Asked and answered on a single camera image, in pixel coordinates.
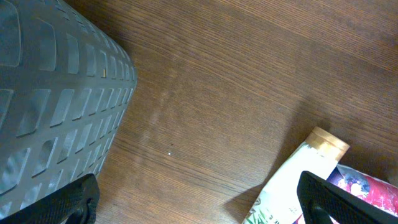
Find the white bamboo print tube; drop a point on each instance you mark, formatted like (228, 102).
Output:
(278, 201)

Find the red purple tissue pack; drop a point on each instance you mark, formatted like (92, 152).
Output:
(373, 191)

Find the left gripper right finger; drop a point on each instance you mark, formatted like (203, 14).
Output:
(323, 202)

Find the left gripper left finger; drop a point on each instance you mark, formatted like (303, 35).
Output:
(73, 203)

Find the grey plastic mesh basket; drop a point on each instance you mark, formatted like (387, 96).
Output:
(65, 87)

